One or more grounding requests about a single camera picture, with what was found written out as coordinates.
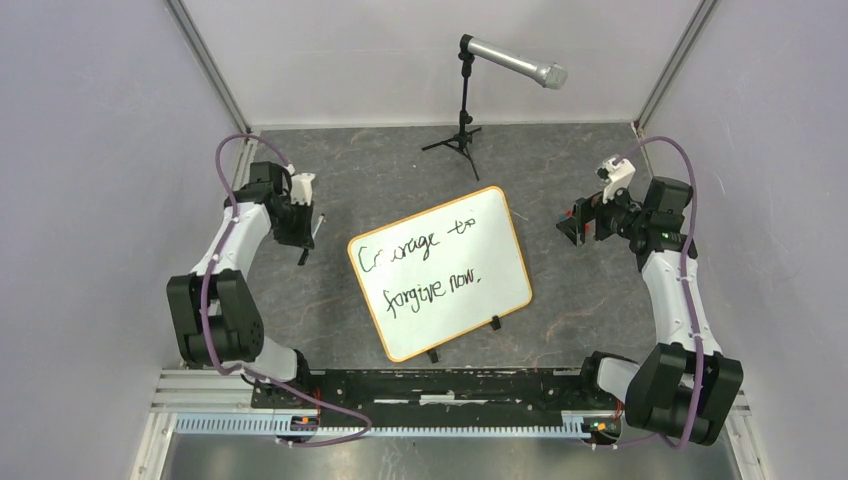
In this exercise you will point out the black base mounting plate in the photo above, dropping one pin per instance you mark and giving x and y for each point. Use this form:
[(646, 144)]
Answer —
[(484, 397)]

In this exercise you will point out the black microphone tripod stand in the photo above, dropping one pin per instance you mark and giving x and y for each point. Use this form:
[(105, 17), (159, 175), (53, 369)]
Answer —
[(460, 142)]

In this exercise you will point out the yellow framed whiteboard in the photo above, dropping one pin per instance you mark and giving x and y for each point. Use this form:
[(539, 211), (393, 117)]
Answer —
[(441, 273)]

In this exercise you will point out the silver microphone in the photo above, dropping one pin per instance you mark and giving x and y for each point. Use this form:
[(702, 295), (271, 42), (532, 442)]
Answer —
[(548, 75)]

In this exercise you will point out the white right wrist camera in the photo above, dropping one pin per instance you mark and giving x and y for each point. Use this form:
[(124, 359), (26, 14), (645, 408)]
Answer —
[(616, 172)]

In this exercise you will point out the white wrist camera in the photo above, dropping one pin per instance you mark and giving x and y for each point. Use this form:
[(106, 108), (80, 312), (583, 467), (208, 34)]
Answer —
[(302, 187), (616, 172)]

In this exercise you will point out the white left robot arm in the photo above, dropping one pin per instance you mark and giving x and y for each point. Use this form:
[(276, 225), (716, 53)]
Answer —
[(216, 320)]

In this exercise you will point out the white slotted cable duct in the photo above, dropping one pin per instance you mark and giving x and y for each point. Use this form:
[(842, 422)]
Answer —
[(278, 425)]

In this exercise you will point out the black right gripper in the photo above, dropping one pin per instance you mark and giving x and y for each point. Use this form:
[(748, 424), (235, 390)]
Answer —
[(585, 210)]

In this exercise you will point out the white black whiteboard marker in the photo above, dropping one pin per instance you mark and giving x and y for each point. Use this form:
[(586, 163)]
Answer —
[(320, 221)]

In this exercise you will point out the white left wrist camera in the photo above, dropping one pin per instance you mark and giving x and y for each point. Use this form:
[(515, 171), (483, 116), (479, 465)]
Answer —
[(302, 187)]

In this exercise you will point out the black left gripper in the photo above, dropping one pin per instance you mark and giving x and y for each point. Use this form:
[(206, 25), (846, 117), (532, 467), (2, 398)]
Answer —
[(303, 237)]

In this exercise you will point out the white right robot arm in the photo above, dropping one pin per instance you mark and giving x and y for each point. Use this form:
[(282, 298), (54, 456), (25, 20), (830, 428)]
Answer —
[(686, 386)]

